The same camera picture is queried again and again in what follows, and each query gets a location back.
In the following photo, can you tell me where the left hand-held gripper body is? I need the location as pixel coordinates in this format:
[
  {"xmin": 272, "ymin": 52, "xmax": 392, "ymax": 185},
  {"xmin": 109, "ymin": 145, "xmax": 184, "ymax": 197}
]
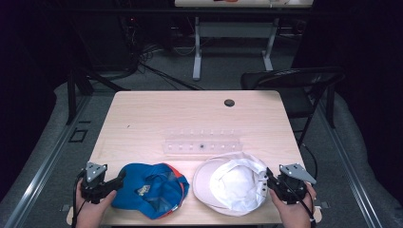
[{"xmin": 79, "ymin": 161, "xmax": 110, "ymax": 204}]

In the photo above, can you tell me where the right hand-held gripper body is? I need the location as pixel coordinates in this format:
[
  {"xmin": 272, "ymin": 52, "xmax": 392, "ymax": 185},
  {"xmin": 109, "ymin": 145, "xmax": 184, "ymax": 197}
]
[{"xmin": 275, "ymin": 162, "xmax": 317, "ymax": 205}]

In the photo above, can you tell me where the blue cap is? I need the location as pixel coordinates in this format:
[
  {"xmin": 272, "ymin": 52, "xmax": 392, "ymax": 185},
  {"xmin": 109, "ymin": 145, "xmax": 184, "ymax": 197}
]
[{"xmin": 110, "ymin": 162, "xmax": 190, "ymax": 220}]

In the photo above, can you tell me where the white cap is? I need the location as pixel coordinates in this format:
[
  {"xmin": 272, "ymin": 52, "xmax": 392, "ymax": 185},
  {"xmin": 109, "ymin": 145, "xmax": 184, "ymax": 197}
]
[{"xmin": 192, "ymin": 151, "xmax": 270, "ymax": 218}]

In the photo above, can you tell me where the clear acrylic rack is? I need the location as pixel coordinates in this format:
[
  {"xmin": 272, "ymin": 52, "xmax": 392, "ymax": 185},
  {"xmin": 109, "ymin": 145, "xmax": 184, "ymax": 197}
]
[{"xmin": 163, "ymin": 127, "xmax": 243, "ymax": 157}]

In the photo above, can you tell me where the person's right hand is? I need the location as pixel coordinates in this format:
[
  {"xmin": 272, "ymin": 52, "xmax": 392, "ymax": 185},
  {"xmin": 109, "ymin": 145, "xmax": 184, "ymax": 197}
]
[{"xmin": 269, "ymin": 183, "xmax": 317, "ymax": 228}]

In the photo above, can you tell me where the person's left hand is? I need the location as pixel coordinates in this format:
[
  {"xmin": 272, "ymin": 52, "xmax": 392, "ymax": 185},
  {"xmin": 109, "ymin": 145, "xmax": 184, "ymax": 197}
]
[{"xmin": 75, "ymin": 179, "xmax": 118, "ymax": 228}]

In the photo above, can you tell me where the black folding chair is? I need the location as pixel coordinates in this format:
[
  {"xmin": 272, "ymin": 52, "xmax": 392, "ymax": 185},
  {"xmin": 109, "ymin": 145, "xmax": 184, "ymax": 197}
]
[{"xmin": 240, "ymin": 66, "xmax": 346, "ymax": 147}]

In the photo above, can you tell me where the black metal stand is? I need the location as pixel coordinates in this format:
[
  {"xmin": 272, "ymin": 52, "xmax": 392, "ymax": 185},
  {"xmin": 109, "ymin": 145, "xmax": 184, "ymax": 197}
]
[{"xmin": 66, "ymin": 67, "xmax": 131, "ymax": 126}]

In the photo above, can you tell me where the white-framed desk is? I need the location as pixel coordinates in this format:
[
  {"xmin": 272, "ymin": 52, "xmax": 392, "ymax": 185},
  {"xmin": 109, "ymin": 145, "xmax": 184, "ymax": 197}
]
[{"xmin": 174, "ymin": 0, "xmax": 315, "ymax": 82}]

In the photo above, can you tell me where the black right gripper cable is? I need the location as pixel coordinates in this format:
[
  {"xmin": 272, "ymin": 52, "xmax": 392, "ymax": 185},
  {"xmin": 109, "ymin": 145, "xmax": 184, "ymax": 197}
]
[{"xmin": 284, "ymin": 180, "xmax": 317, "ymax": 228}]

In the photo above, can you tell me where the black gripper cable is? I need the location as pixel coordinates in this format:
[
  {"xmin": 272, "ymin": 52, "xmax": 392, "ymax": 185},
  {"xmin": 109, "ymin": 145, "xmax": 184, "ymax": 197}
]
[
  {"xmin": 284, "ymin": 180, "xmax": 317, "ymax": 228},
  {"xmin": 71, "ymin": 170, "xmax": 88, "ymax": 228}
]

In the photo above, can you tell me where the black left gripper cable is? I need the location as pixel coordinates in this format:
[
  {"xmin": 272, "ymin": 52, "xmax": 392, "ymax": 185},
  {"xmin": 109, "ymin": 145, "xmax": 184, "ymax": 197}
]
[{"xmin": 71, "ymin": 170, "xmax": 88, "ymax": 228}]

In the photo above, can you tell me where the aluminium floor rail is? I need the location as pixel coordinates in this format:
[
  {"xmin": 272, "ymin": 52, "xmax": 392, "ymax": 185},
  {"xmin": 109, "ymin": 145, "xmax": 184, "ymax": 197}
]
[
  {"xmin": 317, "ymin": 94, "xmax": 385, "ymax": 228},
  {"xmin": 3, "ymin": 94, "xmax": 93, "ymax": 228}
]

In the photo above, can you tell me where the black floor cable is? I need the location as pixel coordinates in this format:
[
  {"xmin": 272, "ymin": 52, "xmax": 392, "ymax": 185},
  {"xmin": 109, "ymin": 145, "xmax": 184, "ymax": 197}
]
[{"xmin": 137, "ymin": 61, "xmax": 203, "ymax": 91}]

